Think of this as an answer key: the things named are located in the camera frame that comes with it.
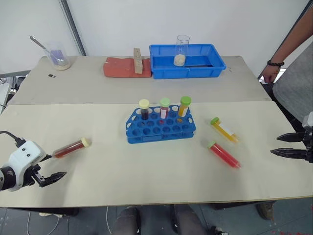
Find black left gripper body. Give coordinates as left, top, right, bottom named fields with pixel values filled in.
left=23, top=164, right=47, bottom=188

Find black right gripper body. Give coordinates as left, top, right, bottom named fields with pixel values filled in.
left=302, top=131, right=313, bottom=164

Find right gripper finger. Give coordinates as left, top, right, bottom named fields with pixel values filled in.
left=276, top=133, right=305, bottom=143
left=270, top=147, right=309, bottom=161

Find brown-red tube cream cap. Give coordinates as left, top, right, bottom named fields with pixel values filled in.
left=52, top=137, right=92, bottom=160

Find bright red tube green cap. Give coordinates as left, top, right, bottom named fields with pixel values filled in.
left=207, top=141, right=243, bottom=170

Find yellow tube green cap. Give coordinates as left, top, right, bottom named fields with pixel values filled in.
left=210, top=117, right=241, bottom=144

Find dark red tube yellow cap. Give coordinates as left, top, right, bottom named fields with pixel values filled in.
left=138, top=99, right=150, bottom=121

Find orange tube green cap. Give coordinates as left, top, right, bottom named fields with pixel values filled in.
left=178, top=95, right=192, bottom=118

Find blue test tube rack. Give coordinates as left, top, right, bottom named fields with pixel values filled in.
left=126, top=105, right=197, bottom=144

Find labelled red tube light-green cap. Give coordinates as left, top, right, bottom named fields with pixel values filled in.
left=159, top=97, right=171, bottom=119

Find bystander's bare hand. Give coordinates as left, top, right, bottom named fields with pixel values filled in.
left=261, top=64, right=281, bottom=84

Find bystander's grey garment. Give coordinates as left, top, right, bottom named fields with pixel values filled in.
left=272, top=41, right=313, bottom=124

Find brown shoe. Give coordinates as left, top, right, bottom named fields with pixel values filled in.
left=256, top=201, right=276, bottom=221

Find grey rounded shape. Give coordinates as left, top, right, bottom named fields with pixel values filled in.
left=111, top=207, right=142, bottom=235

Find thin black slanted bar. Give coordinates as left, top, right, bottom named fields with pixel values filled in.
left=258, top=0, right=313, bottom=78

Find clear beaker purple label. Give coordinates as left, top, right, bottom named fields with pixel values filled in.
left=44, top=42, right=72, bottom=71

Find blue plastic bin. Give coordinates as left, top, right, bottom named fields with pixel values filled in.
left=149, top=44, right=227, bottom=80

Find metal spoon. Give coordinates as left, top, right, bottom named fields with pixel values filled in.
left=29, top=36, right=62, bottom=62

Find red-orange cloth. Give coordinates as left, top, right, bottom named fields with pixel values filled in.
left=103, top=57, right=153, bottom=79

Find beige block with holes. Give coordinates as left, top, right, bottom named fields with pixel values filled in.
left=133, top=47, right=144, bottom=75

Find clear beaker white granules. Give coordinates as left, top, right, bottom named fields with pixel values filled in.
left=173, top=35, right=191, bottom=67

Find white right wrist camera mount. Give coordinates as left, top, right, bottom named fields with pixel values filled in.
left=302, top=116, right=313, bottom=132

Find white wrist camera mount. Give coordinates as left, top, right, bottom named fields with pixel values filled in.
left=302, top=116, right=313, bottom=132
left=8, top=140, right=47, bottom=192

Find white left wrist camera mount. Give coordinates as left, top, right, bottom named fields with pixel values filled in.
left=8, top=140, right=47, bottom=192

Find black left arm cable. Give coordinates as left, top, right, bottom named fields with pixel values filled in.
left=0, top=131, right=26, bottom=148

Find white floor cable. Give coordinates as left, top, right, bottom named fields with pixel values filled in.
left=104, top=207, right=113, bottom=235

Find black bead bracelet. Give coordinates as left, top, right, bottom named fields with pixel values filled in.
left=267, top=59, right=285, bottom=68

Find grey wall post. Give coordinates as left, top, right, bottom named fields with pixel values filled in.
left=59, top=0, right=87, bottom=57

